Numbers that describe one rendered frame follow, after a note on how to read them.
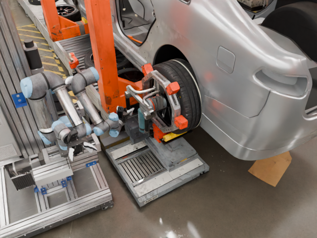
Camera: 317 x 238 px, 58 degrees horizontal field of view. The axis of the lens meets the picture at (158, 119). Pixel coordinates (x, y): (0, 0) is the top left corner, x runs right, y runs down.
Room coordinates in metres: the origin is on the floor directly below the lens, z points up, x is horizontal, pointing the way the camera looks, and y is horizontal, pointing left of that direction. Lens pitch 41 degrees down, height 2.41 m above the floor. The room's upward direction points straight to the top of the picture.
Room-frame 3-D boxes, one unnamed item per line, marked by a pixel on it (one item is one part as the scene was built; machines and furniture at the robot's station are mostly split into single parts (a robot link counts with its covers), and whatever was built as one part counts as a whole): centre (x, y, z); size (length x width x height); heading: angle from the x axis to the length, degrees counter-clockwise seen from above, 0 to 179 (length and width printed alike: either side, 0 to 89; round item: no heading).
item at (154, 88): (2.05, 0.14, 1.03); 0.19 x 0.18 x 0.11; 122
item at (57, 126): (1.29, 0.60, 1.21); 0.11 x 0.08 x 0.09; 41
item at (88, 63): (3.50, 0.68, 0.39); 0.66 x 0.66 x 0.24
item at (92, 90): (3.46, 1.13, 0.28); 2.47 x 0.09 x 0.22; 32
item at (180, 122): (1.77, -0.18, 0.85); 0.09 x 0.08 x 0.07; 32
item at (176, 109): (2.03, -0.01, 0.85); 0.54 x 0.07 x 0.54; 32
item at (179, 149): (2.12, -0.16, 0.32); 0.40 x 0.30 x 0.28; 32
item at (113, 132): (1.72, 0.35, 0.81); 0.11 x 0.08 x 0.09; 168
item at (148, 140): (2.16, -0.13, 0.13); 0.50 x 0.36 x 0.10; 32
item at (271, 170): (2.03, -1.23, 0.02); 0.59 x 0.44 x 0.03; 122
